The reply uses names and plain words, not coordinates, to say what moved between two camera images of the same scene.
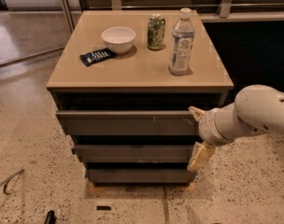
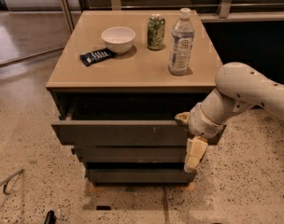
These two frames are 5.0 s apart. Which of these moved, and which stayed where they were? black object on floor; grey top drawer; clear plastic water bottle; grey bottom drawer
Moved: grey top drawer
Stayed: clear plastic water bottle; black object on floor; grey bottom drawer
